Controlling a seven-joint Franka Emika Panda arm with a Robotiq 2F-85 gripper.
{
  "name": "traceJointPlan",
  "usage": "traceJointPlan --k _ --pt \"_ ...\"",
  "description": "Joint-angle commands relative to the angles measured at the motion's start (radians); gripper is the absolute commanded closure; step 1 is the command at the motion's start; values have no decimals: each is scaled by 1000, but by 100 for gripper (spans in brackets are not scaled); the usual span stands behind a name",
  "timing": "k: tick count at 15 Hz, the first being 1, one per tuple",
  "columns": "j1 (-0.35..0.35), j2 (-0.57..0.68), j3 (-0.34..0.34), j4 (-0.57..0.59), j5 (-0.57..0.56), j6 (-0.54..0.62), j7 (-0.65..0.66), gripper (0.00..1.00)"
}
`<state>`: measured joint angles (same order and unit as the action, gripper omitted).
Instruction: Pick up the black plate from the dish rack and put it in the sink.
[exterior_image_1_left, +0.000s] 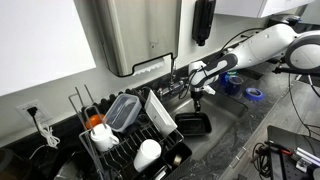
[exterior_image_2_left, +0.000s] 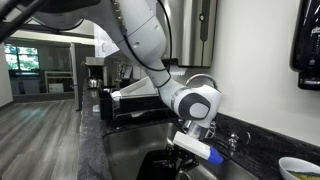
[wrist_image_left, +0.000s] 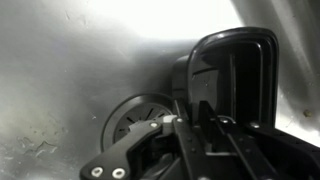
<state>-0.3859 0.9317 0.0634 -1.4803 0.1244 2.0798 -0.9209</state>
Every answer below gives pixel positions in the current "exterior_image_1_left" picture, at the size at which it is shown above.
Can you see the white paper towel sheet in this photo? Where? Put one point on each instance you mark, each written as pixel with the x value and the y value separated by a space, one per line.
pixel 150 66

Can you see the blue cup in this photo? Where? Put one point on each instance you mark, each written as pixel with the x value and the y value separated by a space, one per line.
pixel 235 87

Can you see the black utensil caddy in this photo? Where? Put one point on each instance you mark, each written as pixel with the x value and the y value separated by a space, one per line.
pixel 185 156

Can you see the black electronics box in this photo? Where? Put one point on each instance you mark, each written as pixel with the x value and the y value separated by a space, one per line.
pixel 283 166

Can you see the orange cup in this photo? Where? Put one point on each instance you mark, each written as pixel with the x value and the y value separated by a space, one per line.
pixel 95 120

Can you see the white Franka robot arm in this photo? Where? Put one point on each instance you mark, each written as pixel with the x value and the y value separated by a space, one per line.
pixel 260 46

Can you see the white cup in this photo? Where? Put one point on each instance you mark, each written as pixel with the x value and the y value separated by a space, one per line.
pixel 146 155

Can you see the silver drawer pull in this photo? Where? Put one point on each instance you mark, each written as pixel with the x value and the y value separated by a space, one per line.
pixel 237 158

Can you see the black knobbed drying mat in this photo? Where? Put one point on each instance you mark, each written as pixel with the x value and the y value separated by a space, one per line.
pixel 108 100

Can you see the white square plate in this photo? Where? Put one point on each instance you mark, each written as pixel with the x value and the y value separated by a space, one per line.
pixel 161 115

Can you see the clear plastic food container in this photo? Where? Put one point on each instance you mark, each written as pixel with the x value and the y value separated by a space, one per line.
pixel 121 113

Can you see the chrome gooseneck faucet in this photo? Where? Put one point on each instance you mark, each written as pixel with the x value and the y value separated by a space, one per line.
pixel 172 73

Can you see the stainless steel sink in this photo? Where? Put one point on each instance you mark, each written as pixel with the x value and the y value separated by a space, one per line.
pixel 220 120

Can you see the black power plug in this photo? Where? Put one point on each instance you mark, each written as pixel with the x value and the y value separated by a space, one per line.
pixel 32 111

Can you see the black soap dispenser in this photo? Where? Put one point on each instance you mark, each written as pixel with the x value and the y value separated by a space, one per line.
pixel 204 20

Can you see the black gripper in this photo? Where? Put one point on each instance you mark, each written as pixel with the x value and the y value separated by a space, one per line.
pixel 196 93

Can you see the black camera stand rod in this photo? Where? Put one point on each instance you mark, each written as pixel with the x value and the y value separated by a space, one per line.
pixel 300 71

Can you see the white lidded mug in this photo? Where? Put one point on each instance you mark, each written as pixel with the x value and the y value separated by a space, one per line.
pixel 103 138

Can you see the white wall outlet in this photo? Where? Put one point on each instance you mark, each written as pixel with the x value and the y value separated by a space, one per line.
pixel 40 106

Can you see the black square plate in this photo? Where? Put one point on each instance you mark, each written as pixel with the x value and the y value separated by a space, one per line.
pixel 193 125

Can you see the black rectangular tray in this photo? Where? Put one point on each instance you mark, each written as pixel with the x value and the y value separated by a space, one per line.
pixel 253 75

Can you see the silver cutlery piece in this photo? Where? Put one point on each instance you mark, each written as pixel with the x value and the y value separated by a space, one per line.
pixel 161 173

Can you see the blue tape roll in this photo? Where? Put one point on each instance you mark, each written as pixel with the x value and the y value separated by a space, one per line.
pixel 246 95

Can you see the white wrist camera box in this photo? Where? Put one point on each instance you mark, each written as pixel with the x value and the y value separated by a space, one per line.
pixel 210 90

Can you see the silver metal bracket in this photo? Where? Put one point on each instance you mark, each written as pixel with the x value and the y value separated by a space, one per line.
pixel 306 155

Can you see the steel paper towel dispenser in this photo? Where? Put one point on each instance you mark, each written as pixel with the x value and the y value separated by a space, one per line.
pixel 140 30

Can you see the white upper cabinet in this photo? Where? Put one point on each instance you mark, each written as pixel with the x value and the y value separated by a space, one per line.
pixel 260 6
pixel 40 40

